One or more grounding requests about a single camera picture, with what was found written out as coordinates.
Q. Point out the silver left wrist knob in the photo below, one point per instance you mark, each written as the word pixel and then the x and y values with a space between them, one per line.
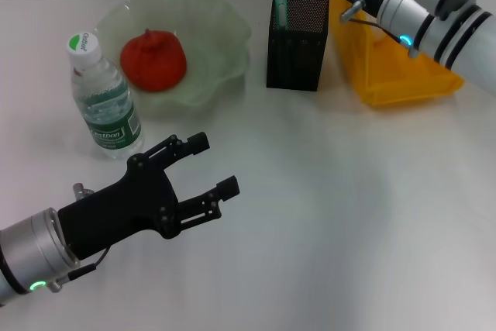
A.
pixel 81 190

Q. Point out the green glass fruit plate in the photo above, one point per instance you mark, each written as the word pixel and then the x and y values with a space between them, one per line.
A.
pixel 217 36

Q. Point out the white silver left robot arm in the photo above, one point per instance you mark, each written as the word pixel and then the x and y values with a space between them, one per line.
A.
pixel 27 257

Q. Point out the black mesh pen holder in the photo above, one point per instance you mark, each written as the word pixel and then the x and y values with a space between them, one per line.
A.
pixel 296 56

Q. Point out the green utility knife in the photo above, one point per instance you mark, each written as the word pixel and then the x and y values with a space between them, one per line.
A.
pixel 280 7

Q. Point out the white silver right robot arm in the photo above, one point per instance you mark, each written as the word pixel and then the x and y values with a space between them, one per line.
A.
pixel 445 21

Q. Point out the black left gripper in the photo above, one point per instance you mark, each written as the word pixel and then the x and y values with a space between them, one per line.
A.
pixel 120 207

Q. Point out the clear bottle with green label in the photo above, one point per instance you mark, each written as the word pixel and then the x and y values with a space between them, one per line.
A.
pixel 104 102

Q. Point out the yellow plastic bin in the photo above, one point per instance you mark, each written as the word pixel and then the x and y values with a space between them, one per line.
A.
pixel 407 75

